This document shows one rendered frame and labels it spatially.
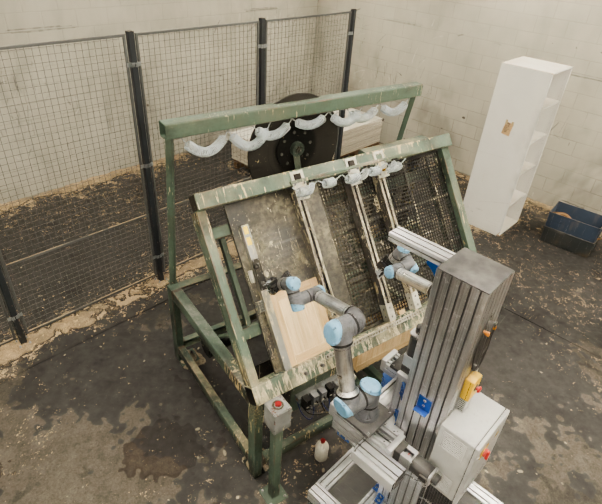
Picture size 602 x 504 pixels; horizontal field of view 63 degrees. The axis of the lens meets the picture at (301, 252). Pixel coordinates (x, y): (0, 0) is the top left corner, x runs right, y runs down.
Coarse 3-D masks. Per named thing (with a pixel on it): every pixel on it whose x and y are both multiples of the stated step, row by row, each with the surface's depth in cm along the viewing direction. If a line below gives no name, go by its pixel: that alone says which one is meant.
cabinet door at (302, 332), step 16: (304, 288) 321; (288, 304) 314; (288, 320) 313; (304, 320) 319; (320, 320) 325; (288, 336) 312; (304, 336) 318; (320, 336) 324; (288, 352) 311; (304, 352) 317; (320, 352) 322
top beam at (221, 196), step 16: (416, 144) 371; (432, 144) 380; (448, 144) 389; (336, 160) 333; (368, 160) 347; (272, 176) 307; (288, 176) 313; (304, 176) 319; (208, 192) 285; (224, 192) 290; (240, 192) 295; (256, 192) 301; (272, 192) 316; (192, 208) 288; (208, 208) 288
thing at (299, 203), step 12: (312, 180) 305; (312, 192) 308; (300, 204) 319; (300, 216) 321; (300, 228) 325; (312, 228) 322; (312, 240) 324; (312, 252) 321; (312, 264) 325; (324, 264) 324; (324, 276) 324
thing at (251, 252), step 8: (240, 232) 303; (248, 248) 301; (248, 256) 303; (256, 256) 303; (256, 280) 304; (264, 296) 304; (264, 304) 304; (272, 304) 306; (272, 312) 305; (272, 320) 305; (272, 328) 304; (272, 336) 308; (280, 336) 307; (280, 344) 306; (280, 352) 306; (280, 360) 308; (288, 360) 308; (288, 368) 307
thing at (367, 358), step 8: (368, 320) 367; (400, 336) 410; (408, 336) 418; (384, 344) 401; (392, 344) 409; (400, 344) 417; (368, 352) 392; (376, 352) 400; (384, 352) 407; (352, 360) 383; (360, 360) 391; (368, 360) 398; (376, 360) 406; (360, 368) 397
